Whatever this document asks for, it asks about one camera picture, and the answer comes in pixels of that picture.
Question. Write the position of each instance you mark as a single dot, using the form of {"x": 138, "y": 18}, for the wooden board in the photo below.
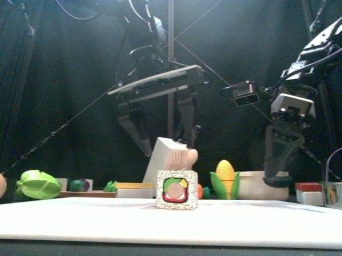
{"x": 84, "y": 194}

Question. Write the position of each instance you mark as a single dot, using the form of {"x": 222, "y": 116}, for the yellow toy corn cob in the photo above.
{"x": 225, "y": 176}

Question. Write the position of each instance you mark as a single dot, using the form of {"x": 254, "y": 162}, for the white knife block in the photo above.
{"x": 165, "y": 156}

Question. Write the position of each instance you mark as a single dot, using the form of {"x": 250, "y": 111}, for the peach round toy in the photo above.
{"x": 2, "y": 185}

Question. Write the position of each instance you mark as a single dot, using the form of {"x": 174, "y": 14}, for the speckled sushi roll block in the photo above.
{"x": 177, "y": 190}

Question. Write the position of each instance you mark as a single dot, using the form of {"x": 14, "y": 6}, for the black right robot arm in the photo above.
{"x": 318, "y": 46}

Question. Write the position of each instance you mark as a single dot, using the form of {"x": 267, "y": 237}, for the small orange toy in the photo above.
{"x": 199, "y": 191}

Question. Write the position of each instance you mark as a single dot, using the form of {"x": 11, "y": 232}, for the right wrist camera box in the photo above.
{"x": 245, "y": 93}

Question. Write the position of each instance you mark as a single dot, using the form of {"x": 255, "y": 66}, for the vertical metal pole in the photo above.
{"x": 171, "y": 33}

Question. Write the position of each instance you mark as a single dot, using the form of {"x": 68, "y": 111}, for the white toy pot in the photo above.
{"x": 254, "y": 186}

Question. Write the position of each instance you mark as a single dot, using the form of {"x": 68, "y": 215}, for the purple green round toy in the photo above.
{"x": 78, "y": 185}

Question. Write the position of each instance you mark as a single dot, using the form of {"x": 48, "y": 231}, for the yellow white toy block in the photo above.
{"x": 134, "y": 190}

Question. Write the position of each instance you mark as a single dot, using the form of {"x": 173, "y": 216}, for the small green toy vegetable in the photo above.
{"x": 110, "y": 186}

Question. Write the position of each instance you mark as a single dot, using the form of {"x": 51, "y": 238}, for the white table mat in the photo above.
{"x": 169, "y": 226}

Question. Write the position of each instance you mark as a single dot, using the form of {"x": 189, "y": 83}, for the small white block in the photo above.
{"x": 62, "y": 184}

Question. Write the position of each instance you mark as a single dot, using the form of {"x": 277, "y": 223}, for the red white toy block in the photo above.
{"x": 309, "y": 193}

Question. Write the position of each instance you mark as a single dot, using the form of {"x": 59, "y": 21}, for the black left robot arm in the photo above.
{"x": 142, "y": 30}

